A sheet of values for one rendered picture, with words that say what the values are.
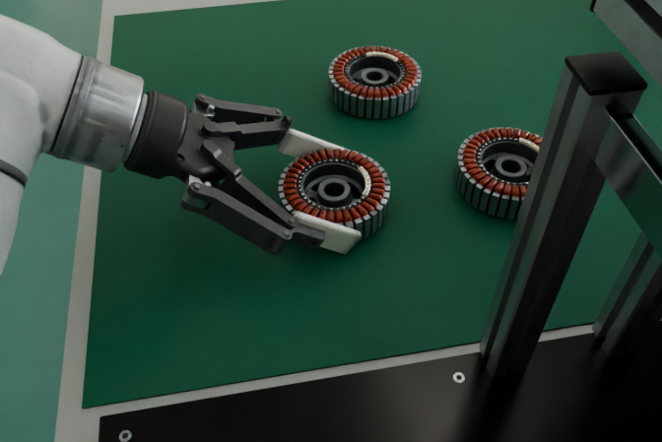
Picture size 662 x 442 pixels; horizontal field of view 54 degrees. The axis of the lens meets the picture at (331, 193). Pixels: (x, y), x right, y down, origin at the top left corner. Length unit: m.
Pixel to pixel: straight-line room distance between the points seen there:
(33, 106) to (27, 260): 1.22
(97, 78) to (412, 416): 0.37
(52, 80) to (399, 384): 0.36
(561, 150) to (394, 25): 0.61
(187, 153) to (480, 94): 0.40
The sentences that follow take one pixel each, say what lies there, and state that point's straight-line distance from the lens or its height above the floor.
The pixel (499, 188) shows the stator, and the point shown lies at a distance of 0.67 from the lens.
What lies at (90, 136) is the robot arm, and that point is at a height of 0.90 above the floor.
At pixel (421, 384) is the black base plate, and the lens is 0.55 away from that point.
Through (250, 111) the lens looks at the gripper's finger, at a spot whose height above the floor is 0.83.
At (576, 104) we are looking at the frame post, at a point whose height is 1.04.
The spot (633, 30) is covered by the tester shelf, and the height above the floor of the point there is 1.08.
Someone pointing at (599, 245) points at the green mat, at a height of 0.75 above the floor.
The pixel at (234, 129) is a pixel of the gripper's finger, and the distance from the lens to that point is 0.64.
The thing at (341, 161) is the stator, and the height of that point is 0.78.
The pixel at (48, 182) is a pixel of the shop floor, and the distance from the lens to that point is 1.93.
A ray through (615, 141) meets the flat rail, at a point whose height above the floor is 1.03.
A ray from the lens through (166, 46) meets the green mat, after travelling 0.94.
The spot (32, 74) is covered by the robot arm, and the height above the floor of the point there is 0.95.
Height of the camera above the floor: 1.25
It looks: 46 degrees down
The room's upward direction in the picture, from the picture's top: straight up
